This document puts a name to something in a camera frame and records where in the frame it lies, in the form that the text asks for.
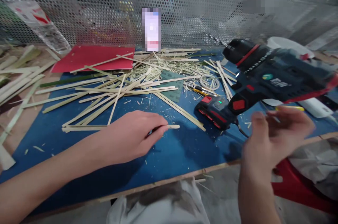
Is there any person's left hand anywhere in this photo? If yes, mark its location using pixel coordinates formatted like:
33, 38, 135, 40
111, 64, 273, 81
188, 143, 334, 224
97, 110, 169, 167

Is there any person's right hand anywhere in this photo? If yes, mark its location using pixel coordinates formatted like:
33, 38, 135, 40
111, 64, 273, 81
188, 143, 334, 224
242, 105, 316, 180

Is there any short bamboo stick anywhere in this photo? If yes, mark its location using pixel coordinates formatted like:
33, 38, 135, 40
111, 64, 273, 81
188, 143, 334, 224
151, 124, 181, 132

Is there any blue work board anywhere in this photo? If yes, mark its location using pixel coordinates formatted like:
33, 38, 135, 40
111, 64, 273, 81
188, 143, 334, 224
0, 45, 338, 217

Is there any green sandpaper sheet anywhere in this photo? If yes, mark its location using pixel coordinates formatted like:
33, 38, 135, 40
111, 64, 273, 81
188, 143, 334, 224
159, 70, 186, 103

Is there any pile of long bamboo strips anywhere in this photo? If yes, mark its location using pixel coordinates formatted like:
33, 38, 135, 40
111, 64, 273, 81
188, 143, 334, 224
35, 51, 207, 133

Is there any yellow black utility knife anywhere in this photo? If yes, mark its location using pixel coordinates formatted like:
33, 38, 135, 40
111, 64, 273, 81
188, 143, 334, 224
183, 82, 219, 98

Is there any pile of bamboo shavings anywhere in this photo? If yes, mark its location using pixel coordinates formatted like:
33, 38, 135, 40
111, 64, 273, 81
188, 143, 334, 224
131, 48, 216, 83

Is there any bundle of thin bamboo sticks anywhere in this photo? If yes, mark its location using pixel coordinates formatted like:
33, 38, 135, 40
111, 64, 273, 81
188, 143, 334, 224
204, 60, 237, 101

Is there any red paper folder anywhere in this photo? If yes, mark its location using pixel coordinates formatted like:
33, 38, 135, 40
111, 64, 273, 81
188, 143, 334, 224
50, 45, 136, 74

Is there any perforated metal screen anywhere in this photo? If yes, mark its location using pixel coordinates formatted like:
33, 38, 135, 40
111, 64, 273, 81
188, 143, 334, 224
0, 0, 338, 50

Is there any yellow pen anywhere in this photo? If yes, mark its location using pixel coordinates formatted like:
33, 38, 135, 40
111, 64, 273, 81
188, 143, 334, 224
274, 105, 305, 112

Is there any heap of wide bamboo slats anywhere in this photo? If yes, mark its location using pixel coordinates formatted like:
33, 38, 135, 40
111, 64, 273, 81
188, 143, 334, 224
0, 45, 62, 172

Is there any clear plastic water bottle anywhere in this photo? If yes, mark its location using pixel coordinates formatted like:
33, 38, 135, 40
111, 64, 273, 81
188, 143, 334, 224
6, 0, 72, 55

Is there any white plastic cup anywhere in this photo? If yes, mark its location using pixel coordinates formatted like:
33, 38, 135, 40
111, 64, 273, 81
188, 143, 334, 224
266, 36, 315, 60

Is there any red plastic stool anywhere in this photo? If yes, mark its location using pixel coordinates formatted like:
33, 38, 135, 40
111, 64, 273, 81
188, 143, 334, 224
271, 159, 338, 216

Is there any white rectangular box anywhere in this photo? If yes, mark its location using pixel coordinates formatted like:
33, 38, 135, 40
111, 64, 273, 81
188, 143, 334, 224
298, 98, 335, 119

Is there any grey crumpled bag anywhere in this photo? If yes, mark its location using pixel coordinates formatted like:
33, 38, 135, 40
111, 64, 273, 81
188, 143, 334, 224
287, 138, 338, 199

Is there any coil of white wire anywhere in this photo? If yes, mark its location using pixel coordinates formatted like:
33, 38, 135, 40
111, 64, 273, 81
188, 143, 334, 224
199, 74, 220, 92

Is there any black cable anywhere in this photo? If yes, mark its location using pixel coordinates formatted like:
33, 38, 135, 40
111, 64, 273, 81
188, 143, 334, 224
234, 119, 250, 139

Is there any dark blue red cordless drill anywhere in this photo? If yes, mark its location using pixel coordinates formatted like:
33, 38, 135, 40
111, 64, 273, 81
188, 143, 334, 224
195, 33, 338, 131

